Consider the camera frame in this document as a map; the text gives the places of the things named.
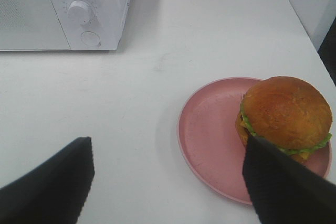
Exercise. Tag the white microwave oven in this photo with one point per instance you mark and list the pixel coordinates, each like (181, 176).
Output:
(107, 23)

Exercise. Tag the pink round plate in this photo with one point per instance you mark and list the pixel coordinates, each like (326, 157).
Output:
(211, 145)

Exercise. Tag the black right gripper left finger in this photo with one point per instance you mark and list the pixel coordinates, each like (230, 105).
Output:
(53, 192)

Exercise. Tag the round door release button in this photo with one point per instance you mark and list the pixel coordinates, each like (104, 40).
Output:
(90, 39)

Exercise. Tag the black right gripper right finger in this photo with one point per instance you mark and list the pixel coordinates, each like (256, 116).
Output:
(284, 191)

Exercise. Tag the white microwave knob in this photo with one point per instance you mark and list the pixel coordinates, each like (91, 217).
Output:
(80, 12)

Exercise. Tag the white microwave door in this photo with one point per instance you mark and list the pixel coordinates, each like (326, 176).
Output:
(30, 25)

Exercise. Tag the burger with lettuce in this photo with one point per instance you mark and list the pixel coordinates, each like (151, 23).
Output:
(288, 112)

